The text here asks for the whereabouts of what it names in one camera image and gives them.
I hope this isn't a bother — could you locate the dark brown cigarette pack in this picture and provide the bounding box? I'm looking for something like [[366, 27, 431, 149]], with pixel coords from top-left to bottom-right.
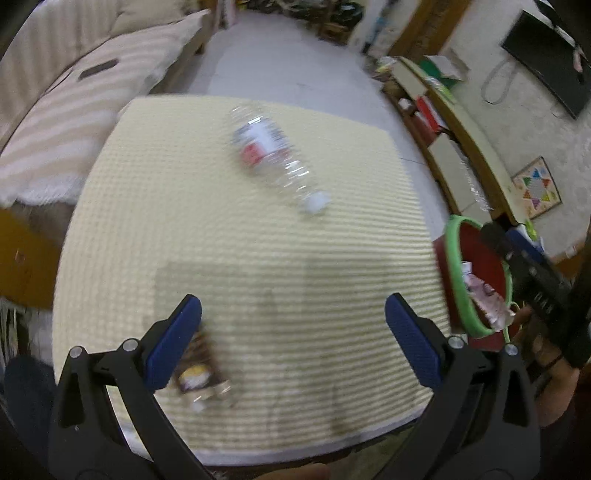
[[172, 326, 232, 413]]

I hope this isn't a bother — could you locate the clear plastic water bottle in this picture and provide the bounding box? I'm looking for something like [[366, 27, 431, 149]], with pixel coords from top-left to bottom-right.
[[229, 103, 331, 215]]

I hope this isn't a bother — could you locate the person's right hand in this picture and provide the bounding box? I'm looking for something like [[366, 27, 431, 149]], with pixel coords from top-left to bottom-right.
[[514, 305, 581, 428]]

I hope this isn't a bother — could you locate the red bin green rim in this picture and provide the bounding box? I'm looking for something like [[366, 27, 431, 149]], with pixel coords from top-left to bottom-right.
[[434, 215, 518, 350]]

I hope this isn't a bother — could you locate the chinese checkers board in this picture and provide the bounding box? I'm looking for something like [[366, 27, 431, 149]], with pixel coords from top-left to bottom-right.
[[512, 156, 562, 220]]

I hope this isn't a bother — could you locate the long yellow TV cabinet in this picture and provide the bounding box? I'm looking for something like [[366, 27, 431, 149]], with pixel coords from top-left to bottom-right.
[[382, 57, 529, 225]]

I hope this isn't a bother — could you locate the brown cardboard box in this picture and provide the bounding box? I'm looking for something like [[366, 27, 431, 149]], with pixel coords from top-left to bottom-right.
[[0, 209, 60, 310]]

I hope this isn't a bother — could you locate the red flat box in cabinet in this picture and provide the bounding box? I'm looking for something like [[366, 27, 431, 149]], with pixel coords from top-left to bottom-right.
[[415, 95, 448, 134]]

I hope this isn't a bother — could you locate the green and white open box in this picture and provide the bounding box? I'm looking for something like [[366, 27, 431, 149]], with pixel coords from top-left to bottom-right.
[[419, 50, 470, 89]]

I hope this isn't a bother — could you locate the black phone on sofa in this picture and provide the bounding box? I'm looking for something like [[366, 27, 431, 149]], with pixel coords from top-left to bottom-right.
[[78, 58, 119, 81]]

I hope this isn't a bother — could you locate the striped beige sofa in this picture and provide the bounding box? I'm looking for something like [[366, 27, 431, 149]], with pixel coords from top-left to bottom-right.
[[1, 1, 213, 208]]

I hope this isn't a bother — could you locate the wall mounted black television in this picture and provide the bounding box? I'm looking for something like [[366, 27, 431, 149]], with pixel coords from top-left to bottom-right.
[[501, 10, 590, 119]]

